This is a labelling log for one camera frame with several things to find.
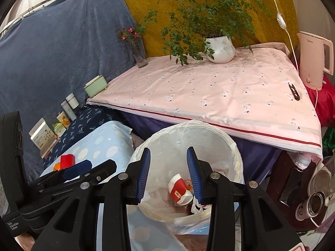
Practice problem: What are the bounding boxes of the open metal can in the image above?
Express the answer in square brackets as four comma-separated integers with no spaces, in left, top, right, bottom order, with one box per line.
[307,191,327,215]

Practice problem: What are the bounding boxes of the bin with white liner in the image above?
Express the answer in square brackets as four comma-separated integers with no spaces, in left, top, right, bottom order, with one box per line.
[129,119,245,234]

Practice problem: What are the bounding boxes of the red cloth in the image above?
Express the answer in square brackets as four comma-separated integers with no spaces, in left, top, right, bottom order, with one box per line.
[292,58,335,128]

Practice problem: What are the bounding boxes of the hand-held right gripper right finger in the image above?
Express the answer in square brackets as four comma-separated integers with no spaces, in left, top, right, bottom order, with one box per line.
[186,147,302,251]

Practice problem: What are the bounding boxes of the dark purple cloth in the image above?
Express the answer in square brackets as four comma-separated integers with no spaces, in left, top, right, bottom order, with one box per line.
[115,108,282,185]

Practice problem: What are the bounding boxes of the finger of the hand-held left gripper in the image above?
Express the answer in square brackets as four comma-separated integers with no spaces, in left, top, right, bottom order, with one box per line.
[76,159,118,187]
[28,159,93,189]

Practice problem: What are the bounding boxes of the light blue dotted cloth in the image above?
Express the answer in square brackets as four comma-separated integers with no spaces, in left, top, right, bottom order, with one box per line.
[39,121,210,251]

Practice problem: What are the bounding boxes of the blue-grey cloth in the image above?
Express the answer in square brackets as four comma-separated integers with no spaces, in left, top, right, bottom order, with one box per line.
[0,0,138,178]

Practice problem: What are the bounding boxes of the pink printed sheet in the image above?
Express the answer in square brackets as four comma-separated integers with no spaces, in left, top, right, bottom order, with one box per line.
[86,42,323,160]

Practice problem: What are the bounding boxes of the tall white bottle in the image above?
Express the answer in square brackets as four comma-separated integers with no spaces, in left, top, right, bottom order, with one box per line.
[61,101,77,122]

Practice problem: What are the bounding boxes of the red white paper cup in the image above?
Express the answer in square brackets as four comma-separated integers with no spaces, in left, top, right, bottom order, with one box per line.
[167,173,194,206]

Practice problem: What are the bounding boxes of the glass vase with pink flowers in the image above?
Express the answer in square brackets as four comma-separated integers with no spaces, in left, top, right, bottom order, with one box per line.
[117,25,149,69]

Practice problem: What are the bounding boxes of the green tissue box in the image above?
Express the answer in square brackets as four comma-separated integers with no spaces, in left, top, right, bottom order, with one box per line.
[84,75,108,98]

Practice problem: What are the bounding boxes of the green white packet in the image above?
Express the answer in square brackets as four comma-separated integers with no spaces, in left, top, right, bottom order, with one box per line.
[52,122,66,138]

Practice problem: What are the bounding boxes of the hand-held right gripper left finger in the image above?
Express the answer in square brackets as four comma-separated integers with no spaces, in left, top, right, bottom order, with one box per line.
[31,148,152,251]

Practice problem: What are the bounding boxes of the green plant in white pot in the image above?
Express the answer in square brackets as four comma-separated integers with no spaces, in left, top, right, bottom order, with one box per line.
[143,0,273,66]

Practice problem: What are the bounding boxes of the dark wooden stool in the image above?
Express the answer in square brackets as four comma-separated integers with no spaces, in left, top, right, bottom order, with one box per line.
[267,150,322,232]

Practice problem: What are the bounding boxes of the orange printed tin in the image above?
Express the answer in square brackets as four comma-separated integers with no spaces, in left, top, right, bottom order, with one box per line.
[56,111,71,129]

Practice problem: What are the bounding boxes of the white printed box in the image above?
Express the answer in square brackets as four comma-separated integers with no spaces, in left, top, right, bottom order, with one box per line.
[29,118,58,159]

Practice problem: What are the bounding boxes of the white round labelled lid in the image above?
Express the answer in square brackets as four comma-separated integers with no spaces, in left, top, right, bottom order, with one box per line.
[295,201,312,221]

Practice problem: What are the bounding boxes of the green cloth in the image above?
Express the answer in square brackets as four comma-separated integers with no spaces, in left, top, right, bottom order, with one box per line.
[322,128,335,152]

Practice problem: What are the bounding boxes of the yellow cloth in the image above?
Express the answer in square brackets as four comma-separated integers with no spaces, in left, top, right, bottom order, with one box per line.
[112,0,300,58]

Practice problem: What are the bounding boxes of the black thread snips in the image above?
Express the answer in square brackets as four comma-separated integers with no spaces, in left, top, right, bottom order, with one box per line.
[288,83,301,101]

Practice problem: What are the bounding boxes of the white cable with switch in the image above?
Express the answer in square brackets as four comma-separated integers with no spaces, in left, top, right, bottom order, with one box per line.
[262,0,300,74]

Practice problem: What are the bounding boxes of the white jar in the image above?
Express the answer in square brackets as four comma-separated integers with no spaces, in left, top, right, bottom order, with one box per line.
[65,93,79,109]

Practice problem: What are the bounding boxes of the glass kettle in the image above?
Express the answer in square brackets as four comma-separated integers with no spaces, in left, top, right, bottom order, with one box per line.
[310,149,335,198]

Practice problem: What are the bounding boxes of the pink electric kettle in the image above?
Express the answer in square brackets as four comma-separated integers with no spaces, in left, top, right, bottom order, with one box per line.
[296,31,335,91]

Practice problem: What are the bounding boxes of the navy leaf-print cloth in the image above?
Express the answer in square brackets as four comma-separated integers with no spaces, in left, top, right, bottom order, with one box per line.
[42,105,123,169]

